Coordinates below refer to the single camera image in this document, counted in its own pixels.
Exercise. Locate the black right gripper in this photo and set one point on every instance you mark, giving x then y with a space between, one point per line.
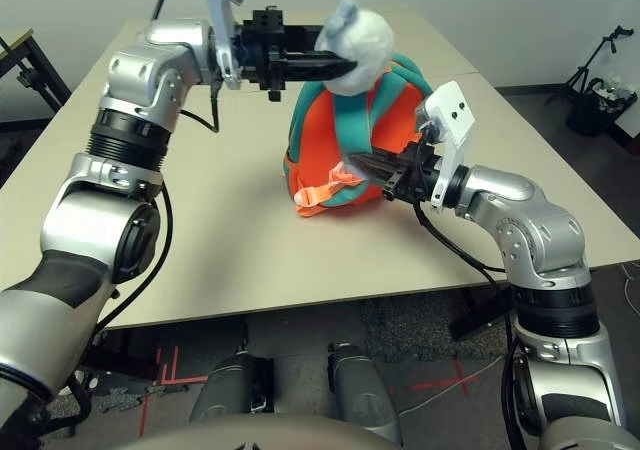
415 175

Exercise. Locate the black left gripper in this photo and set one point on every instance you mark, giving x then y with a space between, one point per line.
262 50

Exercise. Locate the grey plush zipper toy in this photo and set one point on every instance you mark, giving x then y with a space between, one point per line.
370 35

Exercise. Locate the orange and teal backpack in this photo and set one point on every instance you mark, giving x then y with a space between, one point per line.
320 135

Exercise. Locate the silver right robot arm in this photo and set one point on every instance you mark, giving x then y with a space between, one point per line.
505 190

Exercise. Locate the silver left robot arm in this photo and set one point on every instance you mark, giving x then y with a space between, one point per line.
145 65

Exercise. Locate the black table foot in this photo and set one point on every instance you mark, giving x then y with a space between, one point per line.
475 320

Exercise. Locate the black bag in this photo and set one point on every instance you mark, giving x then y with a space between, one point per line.
592 117

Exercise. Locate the grey robot right leg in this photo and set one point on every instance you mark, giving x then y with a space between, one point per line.
362 390

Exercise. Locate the grey robot leg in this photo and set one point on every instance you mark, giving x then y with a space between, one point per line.
230 385
362 390

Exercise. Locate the black tripod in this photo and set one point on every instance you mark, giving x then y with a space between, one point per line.
592 62

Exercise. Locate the grey robot left leg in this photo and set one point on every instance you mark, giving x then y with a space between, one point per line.
230 385

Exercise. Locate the grey robot torso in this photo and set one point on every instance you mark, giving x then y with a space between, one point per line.
260 435

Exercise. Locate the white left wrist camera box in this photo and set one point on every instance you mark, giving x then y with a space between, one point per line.
220 20

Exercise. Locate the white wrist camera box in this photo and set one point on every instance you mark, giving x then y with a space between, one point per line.
452 105
220 20

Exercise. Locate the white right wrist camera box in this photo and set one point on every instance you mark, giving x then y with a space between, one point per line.
452 105

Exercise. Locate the beige side table black frame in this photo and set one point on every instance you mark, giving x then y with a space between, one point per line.
15 37

